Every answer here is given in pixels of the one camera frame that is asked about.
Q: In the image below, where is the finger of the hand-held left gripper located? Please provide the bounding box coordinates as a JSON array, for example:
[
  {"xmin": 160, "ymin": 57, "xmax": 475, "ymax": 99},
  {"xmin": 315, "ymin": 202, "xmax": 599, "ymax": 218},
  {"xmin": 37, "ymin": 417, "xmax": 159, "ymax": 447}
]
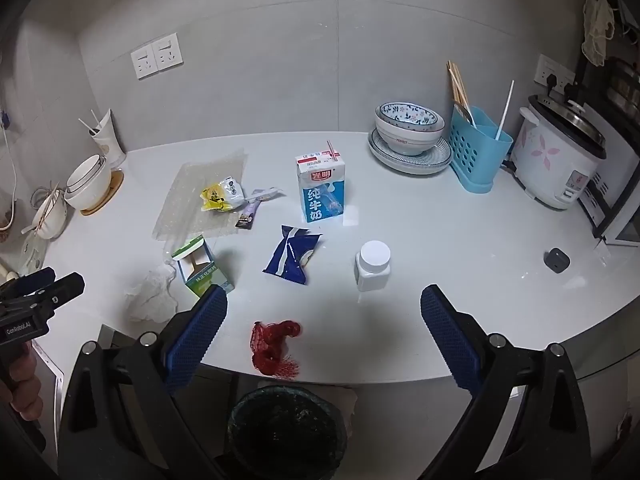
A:
[
  {"xmin": 0, "ymin": 272, "xmax": 86, "ymax": 319},
  {"xmin": 0, "ymin": 267, "xmax": 57, "ymax": 299}
]

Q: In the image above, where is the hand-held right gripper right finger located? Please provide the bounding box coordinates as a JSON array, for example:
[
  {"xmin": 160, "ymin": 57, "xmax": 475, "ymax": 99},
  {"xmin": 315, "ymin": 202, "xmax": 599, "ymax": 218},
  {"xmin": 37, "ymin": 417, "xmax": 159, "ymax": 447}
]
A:
[{"xmin": 415, "ymin": 284, "xmax": 593, "ymax": 480}]

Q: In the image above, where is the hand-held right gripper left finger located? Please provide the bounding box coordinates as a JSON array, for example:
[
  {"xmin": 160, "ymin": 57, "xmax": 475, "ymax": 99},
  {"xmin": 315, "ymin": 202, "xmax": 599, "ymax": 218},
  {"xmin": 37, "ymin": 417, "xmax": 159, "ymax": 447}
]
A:
[{"xmin": 57, "ymin": 284, "xmax": 229, "ymax": 480}]

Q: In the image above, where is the white tissue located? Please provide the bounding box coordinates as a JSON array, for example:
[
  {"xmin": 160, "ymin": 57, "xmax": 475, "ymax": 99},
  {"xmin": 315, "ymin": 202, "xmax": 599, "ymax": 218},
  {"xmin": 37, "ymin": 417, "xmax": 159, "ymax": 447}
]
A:
[{"xmin": 124, "ymin": 262, "xmax": 179, "ymax": 324}]

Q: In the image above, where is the small green carton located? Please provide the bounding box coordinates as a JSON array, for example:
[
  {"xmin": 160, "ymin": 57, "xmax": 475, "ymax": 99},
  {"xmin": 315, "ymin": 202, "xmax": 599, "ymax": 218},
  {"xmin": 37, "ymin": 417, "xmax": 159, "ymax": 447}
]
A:
[{"xmin": 171, "ymin": 236, "xmax": 235, "ymax": 302}]

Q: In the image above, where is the red net bag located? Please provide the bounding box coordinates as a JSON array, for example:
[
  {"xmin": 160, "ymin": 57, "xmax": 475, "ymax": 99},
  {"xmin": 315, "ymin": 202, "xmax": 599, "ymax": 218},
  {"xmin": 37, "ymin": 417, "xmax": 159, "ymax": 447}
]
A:
[{"xmin": 250, "ymin": 318, "xmax": 304, "ymax": 379}]

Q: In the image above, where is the white plastic bottle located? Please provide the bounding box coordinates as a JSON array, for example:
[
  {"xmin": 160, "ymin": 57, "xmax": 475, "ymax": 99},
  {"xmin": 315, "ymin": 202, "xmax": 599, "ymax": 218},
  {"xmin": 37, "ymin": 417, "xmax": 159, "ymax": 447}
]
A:
[{"xmin": 355, "ymin": 240, "xmax": 392, "ymax": 292}]

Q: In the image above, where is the round perforated trash bin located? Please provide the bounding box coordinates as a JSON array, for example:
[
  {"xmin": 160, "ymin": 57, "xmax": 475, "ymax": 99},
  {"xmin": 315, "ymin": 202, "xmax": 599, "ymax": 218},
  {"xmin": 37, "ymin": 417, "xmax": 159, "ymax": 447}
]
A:
[{"xmin": 227, "ymin": 385, "xmax": 349, "ymax": 480}]

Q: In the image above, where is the dark blue snack wrapper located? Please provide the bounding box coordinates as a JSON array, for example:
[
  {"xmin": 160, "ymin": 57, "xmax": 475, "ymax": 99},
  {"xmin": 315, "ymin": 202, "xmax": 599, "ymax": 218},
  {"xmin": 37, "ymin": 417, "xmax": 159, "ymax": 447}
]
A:
[{"xmin": 262, "ymin": 225, "xmax": 324, "ymax": 285}]

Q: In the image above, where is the clear bubble wrap sheet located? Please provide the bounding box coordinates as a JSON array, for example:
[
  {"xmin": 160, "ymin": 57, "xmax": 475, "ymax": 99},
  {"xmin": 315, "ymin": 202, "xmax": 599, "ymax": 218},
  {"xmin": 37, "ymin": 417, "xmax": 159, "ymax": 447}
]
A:
[{"xmin": 152, "ymin": 148, "xmax": 249, "ymax": 242}]

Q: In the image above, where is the person's left hand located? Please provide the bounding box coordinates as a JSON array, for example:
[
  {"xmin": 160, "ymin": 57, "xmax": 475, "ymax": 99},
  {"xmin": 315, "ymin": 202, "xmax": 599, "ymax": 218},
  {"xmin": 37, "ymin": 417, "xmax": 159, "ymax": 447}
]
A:
[{"xmin": 9, "ymin": 342, "xmax": 44, "ymax": 422}]

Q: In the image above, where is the round wooden coaster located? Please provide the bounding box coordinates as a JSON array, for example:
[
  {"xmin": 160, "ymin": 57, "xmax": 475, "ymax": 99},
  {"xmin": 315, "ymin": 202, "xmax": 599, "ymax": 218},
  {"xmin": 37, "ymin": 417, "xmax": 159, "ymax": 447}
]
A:
[{"xmin": 80, "ymin": 170, "xmax": 125, "ymax": 217}]

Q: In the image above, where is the stack of white bowls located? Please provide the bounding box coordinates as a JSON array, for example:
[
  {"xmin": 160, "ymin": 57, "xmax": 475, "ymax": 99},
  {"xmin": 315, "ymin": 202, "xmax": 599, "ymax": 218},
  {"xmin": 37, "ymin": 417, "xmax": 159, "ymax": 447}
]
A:
[{"xmin": 64, "ymin": 154, "xmax": 114, "ymax": 212}]

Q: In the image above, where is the small grey box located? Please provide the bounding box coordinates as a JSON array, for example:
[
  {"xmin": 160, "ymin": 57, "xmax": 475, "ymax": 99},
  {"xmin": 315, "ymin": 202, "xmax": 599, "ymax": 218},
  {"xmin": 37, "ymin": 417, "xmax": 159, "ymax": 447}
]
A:
[{"xmin": 544, "ymin": 246, "xmax": 571, "ymax": 274}]

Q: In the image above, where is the purple sachet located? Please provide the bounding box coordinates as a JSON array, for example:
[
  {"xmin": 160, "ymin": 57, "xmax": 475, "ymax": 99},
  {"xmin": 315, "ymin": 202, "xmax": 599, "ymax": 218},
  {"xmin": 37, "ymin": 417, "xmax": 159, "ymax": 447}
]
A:
[{"xmin": 235, "ymin": 187, "xmax": 284, "ymax": 231}]

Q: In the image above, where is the yellow snack packet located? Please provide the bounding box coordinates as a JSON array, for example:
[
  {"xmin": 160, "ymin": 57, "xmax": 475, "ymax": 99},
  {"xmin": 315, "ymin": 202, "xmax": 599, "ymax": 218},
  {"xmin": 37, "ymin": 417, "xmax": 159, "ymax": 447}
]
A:
[{"xmin": 200, "ymin": 176, "xmax": 246, "ymax": 214}]

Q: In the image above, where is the white chopstick cup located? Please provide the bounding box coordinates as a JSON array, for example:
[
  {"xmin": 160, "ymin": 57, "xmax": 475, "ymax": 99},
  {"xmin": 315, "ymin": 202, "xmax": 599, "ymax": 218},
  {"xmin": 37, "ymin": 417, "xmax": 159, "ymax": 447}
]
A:
[{"xmin": 78, "ymin": 108, "xmax": 127, "ymax": 171}]

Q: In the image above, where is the striped rim plate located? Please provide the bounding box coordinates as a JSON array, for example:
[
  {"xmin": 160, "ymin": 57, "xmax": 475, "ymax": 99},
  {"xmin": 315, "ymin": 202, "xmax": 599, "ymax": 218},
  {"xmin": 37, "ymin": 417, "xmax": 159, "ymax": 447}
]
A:
[{"xmin": 368, "ymin": 129, "xmax": 454, "ymax": 176}]

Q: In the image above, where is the blue cutlery holder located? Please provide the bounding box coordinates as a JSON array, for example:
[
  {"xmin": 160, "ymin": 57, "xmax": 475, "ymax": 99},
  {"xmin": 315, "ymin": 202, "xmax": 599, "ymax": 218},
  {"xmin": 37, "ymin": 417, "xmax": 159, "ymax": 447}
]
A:
[{"xmin": 450, "ymin": 105, "xmax": 515, "ymax": 195}]

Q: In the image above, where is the blue and white milk carton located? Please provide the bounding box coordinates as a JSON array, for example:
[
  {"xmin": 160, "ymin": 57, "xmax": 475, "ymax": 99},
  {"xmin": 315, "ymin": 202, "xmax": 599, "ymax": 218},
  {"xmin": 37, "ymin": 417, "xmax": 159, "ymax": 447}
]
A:
[{"xmin": 295, "ymin": 141, "xmax": 347, "ymax": 224}]

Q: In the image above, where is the white bowl with red rim line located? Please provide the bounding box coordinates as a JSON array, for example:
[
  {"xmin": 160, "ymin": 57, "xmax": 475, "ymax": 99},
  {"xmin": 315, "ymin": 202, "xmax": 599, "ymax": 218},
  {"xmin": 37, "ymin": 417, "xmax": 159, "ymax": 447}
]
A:
[{"xmin": 375, "ymin": 110, "xmax": 446, "ymax": 157}]

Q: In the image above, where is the white floral rice cooker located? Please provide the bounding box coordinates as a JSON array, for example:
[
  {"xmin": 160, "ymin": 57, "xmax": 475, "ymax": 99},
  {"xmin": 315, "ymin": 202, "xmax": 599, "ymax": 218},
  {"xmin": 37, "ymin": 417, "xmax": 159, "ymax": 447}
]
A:
[{"xmin": 510, "ymin": 93, "xmax": 609, "ymax": 211}]

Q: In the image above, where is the microwave oven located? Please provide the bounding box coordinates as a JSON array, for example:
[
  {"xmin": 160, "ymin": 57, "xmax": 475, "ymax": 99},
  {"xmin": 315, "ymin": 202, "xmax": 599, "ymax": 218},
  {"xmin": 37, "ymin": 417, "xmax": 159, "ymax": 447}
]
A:
[{"xmin": 579, "ymin": 157, "xmax": 640, "ymax": 247}]

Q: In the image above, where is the floral patterned bowl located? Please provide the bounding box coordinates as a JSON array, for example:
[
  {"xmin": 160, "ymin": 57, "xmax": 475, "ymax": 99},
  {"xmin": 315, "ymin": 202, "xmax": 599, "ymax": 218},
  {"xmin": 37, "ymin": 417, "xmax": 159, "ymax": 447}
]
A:
[{"xmin": 377, "ymin": 101, "xmax": 439, "ymax": 129}]

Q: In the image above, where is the white plastic spoon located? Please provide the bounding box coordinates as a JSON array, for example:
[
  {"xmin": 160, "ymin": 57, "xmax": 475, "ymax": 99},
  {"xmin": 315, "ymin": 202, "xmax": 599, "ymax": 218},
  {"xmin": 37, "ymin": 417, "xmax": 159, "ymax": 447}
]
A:
[{"xmin": 495, "ymin": 80, "xmax": 516, "ymax": 141}]

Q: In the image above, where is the wooden chopsticks bundle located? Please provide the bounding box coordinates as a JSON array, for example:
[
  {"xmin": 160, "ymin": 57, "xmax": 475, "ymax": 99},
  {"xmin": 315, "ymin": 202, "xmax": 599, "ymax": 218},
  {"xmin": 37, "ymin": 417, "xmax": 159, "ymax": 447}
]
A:
[{"xmin": 446, "ymin": 60, "xmax": 474, "ymax": 117}]

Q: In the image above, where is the hanging white cloth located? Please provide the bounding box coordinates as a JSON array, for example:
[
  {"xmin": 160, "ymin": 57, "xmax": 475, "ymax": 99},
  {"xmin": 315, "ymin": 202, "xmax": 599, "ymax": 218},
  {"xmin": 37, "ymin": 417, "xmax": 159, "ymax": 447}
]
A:
[{"xmin": 581, "ymin": 0, "xmax": 617, "ymax": 67}]

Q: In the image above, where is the white wall socket with plug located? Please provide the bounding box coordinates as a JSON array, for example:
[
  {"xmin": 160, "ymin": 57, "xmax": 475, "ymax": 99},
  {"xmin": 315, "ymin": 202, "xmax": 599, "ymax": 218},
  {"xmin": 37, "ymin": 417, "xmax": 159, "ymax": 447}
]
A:
[{"xmin": 533, "ymin": 54, "xmax": 577, "ymax": 95}]

